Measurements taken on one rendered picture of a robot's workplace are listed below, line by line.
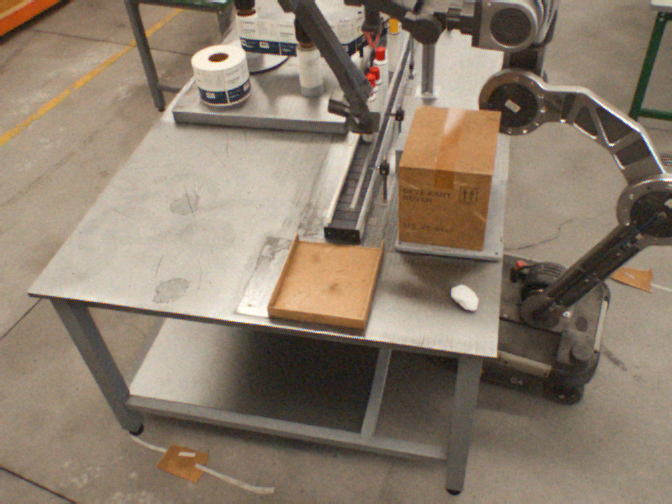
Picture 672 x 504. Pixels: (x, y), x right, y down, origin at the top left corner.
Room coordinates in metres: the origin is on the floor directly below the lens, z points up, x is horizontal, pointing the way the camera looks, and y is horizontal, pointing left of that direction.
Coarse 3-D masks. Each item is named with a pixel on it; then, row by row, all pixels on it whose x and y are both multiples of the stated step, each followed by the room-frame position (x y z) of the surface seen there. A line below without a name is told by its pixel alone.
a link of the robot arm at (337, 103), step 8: (336, 96) 1.72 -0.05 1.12; (328, 104) 1.72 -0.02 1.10; (336, 104) 1.71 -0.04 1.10; (344, 104) 1.68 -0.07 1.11; (352, 104) 1.64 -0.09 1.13; (360, 104) 1.64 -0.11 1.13; (328, 112) 1.72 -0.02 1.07; (336, 112) 1.70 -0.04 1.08; (344, 112) 1.69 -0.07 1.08; (360, 112) 1.65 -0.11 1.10
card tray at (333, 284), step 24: (288, 264) 1.30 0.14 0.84; (312, 264) 1.30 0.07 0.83; (336, 264) 1.29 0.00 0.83; (360, 264) 1.28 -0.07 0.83; (288, 288) 1.21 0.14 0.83; (312, 288) 1.21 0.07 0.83; (336, 288) 1.20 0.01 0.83; (360, 288) 1.19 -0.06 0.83; (288, 312) 1.11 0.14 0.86; (312, 312) 1.09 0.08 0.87; (336, 312) 1.11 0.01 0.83; (360, 312) 1.10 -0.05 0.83
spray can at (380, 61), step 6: (378, 48) 2.07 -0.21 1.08; (384, 48) 2.07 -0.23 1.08; (378, 54) 2.05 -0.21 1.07; (384, 54) 2.06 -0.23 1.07; (378, 60) 2.05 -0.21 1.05; (384, 60) 2.05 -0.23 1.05; (378, 66) 2.04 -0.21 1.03; (384, 66) 2.04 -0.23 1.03; (384, 72) 2.04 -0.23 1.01; (384, 78) 2.04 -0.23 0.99; (384, 84) 2.04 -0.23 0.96; (384, 90) 2.04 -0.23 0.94; (384, 96) 2.04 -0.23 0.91
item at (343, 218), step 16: (400, 80) 2.21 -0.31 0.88; (384, 128) 1.89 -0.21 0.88; (368, 144) 1.80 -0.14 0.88; (352, 160) 1.72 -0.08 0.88; (352, 176) 1.63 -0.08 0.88; (368, 176) 1.63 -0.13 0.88; (352, 192) 1.55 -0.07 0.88; (336, 208) 1.48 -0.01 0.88; (336, 224) 1.41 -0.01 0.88; (352, 224) 1.40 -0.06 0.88
